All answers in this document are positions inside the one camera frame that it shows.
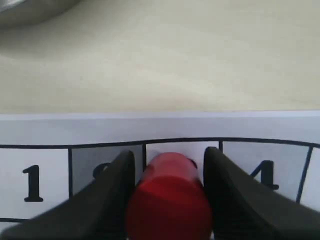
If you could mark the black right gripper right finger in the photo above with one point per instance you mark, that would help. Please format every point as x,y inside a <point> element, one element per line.
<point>244,209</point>

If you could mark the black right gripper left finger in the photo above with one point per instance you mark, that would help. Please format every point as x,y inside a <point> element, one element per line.
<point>97,212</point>

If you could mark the red cylinder game piece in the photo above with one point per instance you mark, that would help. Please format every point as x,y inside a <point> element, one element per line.
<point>169,203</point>

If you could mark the paper number game board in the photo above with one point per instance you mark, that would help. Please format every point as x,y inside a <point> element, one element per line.
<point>46,159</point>

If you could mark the round stainless steel bowl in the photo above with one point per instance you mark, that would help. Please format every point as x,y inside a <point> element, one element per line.
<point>15,13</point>

